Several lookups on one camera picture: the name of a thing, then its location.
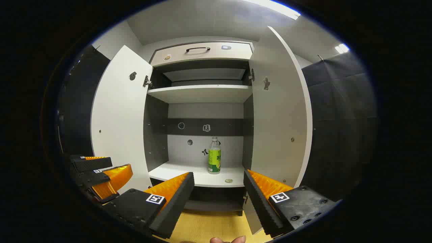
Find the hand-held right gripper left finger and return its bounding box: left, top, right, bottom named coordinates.
left=101, top=171, right=195, bottom=239

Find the long ceiling light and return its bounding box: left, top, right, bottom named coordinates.
left=241, top=0, right=301, bottom=21

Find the white cabinet door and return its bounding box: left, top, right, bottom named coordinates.
left=242, top=26, right=313, bottom=236
left=90, top=45, right=154, bottom=194

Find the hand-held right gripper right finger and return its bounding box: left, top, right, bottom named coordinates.
left=243, top=169, right=341, bottom=238

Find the white cabinet shelf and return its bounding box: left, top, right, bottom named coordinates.
left=147, top=84, right=253, bottom=104

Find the white and grey cabinet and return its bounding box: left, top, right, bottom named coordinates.
left=143, top=40, right=255, bottom=216

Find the white cabinet drawer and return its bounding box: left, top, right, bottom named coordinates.
left=150, top=42, right=253, bottom=67

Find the green label plastic bottle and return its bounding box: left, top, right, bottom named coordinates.
left=208, top=137, right=222, bottom=174

